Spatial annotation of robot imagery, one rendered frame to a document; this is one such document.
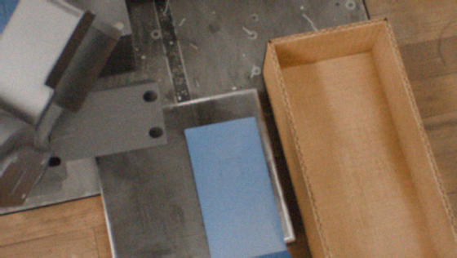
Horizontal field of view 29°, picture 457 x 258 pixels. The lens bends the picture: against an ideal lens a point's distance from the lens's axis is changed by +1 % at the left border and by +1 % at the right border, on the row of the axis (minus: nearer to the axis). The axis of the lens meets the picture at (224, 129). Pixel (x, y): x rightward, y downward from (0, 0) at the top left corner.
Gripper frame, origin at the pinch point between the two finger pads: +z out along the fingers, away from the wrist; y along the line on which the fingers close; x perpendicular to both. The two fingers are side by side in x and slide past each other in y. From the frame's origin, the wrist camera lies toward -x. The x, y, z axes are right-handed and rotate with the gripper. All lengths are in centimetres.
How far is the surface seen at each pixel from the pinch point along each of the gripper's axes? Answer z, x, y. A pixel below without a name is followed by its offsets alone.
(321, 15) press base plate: 16.5, -32.8, 3.5
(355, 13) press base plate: 16.0, -36.4, 3.1
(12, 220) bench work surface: 11.8, 1.7, -11.1
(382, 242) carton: 4.0, -31.8, -18.1
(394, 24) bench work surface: 14.7, -40.1, 1.4
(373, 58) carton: 12.6, -36.5, -1.5
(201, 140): 9.9, -17.1, -6.3
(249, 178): 7.3, -20.6, -10.4
